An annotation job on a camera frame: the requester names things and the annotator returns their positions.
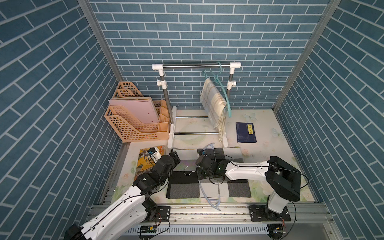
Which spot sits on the plaid cream blue scarf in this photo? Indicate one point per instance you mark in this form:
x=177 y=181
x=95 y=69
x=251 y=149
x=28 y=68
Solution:
x=215 y=106

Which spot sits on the teal plastic hanger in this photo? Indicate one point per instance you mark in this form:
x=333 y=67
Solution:
x=217 y=80

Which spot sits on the yellow illustrated book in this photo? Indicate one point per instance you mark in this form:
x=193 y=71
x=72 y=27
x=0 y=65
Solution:
x=144 y=165

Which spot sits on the pink folder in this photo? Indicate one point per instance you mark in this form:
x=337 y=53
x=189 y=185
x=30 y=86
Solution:
x=142 y=108

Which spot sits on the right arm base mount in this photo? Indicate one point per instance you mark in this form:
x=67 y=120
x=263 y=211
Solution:
x=260 y=213

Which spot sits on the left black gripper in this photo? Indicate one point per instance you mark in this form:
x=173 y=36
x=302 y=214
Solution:
x=176 y=158

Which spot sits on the black grey checkered mat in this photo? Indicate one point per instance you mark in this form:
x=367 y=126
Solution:
x=184 y=183

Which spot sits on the light blue plastic hanger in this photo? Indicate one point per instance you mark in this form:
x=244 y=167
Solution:
x=209 y=191

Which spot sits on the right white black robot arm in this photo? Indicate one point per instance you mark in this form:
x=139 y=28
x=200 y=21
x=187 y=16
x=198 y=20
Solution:
x=284 y=179

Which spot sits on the dark blue book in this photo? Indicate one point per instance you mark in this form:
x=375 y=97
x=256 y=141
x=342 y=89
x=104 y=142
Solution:
x=246 y=133

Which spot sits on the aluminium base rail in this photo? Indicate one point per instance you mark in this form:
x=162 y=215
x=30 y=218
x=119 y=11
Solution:
x=234 y=219

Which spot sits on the orange plastic file organizer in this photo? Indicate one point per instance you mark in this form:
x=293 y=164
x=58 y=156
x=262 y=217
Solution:
x=128 y=127

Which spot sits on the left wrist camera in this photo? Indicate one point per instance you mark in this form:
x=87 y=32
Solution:
x=154 y=154

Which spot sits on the green circuit board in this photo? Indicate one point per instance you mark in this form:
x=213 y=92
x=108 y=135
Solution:
x=147 y=230

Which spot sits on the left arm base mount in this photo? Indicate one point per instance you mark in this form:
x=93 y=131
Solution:
x=156 y=213

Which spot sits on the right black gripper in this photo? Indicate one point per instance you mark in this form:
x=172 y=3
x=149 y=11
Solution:
x=199 y=170

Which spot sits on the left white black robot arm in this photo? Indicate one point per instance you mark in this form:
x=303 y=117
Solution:
x=132 y=208

